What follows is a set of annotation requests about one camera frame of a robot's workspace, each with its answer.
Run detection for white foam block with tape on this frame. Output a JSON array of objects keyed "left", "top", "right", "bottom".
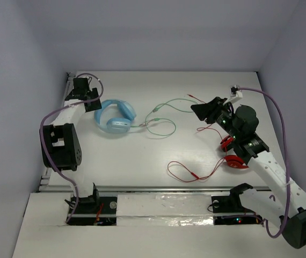
[{"left": 116, "top": 193, "right": 214, "bottom": 227}]

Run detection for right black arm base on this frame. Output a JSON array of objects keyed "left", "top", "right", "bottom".
[{"left": 207, "top": 183, "right": 264, "bottom": 225}]

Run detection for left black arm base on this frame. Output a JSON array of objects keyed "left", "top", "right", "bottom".
[{"left": 64, "top": 185, "right": 118, "bottom": 226}]

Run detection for red headphones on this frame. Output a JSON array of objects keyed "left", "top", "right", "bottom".
[{"left": 220, "top": 135, "right": 248, "bottom": 169}]

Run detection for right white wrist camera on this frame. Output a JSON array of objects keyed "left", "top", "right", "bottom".
[{"left": 228, "top": 85, "right": 243, "bottom": 104}]

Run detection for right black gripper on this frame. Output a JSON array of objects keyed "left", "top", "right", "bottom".
[{"left": 190, "top": 97, "right": 241, "bottom": 140}]

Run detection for light blue headphones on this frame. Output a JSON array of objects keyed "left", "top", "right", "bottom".
[{"left": 94, "top": 99, "right": 136, "bottom": 134}]

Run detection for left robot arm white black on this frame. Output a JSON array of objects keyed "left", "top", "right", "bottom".
[{"left": 39, "top": 73, "right": 104, "bottom": 212}]

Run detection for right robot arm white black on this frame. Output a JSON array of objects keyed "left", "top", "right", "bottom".
[{"left": 191, "top": 97, "right": 306, "bottom": 249}]

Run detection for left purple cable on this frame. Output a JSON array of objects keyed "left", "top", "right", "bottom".
[{"left": 40, "top": 72, "right": 105, "bottom": 224}]

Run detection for green headphone cable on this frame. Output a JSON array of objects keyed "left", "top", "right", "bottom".
[{"left": 130, "top": 98, "right": 206, "bottom": 139}]

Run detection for aluminium rail frame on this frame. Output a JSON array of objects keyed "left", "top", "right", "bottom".
[{"left": 36, "top": 71, "right": 271, "bottom": 194}]

